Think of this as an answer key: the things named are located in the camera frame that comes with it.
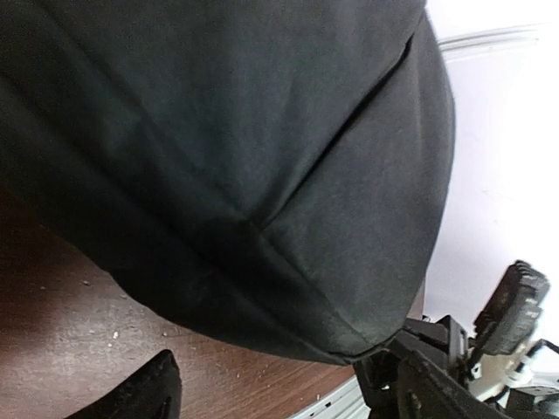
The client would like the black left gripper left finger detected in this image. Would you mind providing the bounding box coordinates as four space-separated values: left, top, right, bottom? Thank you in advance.
72 349 182 419

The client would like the right aluminium frame post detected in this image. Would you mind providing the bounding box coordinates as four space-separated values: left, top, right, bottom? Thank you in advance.
438 24 556 52

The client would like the black student backpack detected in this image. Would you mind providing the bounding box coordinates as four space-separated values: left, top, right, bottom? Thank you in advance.
1 1 455 365

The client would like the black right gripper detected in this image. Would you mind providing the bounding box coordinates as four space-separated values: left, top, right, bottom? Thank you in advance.
403 315 469 371

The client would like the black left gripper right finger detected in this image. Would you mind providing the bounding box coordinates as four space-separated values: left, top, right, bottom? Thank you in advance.
353 328 505 418

